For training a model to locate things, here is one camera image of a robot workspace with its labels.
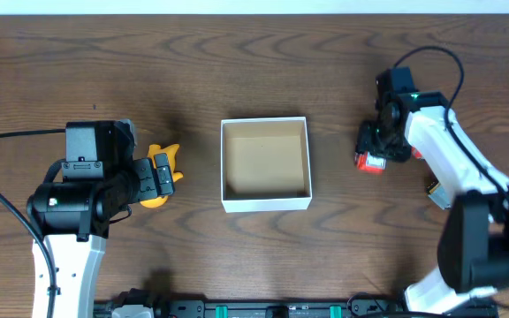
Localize red toy fire truck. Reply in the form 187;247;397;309
354;152;386;174

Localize yellow grey toy dump truck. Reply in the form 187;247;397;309
426;181;451;209

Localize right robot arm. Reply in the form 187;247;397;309
354;67;509;315

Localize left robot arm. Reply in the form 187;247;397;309
27;119;183;317

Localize orange red toy ball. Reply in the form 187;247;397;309
412;148;423;160

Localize orange rubber toy animal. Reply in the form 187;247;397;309
141;144;184;208

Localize white cardboard box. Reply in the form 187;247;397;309
220;117;313;214

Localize right black cable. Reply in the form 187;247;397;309
391;45;509;257

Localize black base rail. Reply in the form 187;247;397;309
93;289;499;318

